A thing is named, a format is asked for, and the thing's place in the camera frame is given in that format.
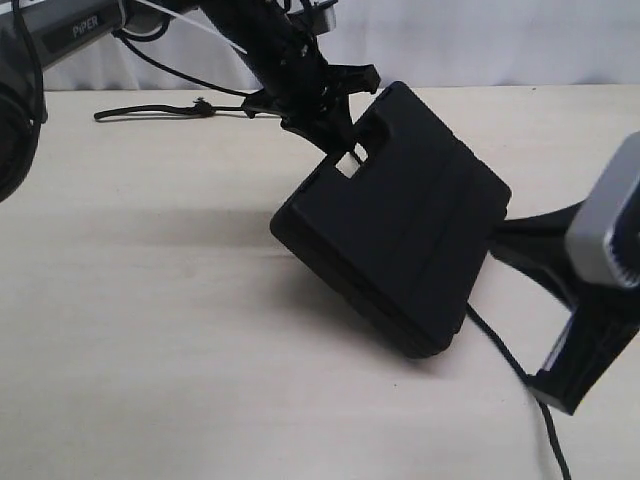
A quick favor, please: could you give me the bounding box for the white backdrop curtain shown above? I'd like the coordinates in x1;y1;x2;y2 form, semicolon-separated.
45;1;639;90

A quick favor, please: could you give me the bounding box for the black plastic carrying case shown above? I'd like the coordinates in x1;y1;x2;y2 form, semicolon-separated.
270;82;512;359

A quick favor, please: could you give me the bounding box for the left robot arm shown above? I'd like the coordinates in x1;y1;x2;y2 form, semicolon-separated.
1;1;380;199

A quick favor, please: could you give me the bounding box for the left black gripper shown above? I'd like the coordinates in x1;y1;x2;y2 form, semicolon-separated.
242;64;378;163

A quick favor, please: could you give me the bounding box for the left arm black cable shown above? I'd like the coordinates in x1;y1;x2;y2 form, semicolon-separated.
9;0;281;126

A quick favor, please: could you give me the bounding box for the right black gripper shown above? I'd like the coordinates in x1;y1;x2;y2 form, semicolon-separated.
489;202;639;415

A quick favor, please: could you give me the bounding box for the black braided rope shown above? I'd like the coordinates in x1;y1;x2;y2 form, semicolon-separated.
93;95;574;480

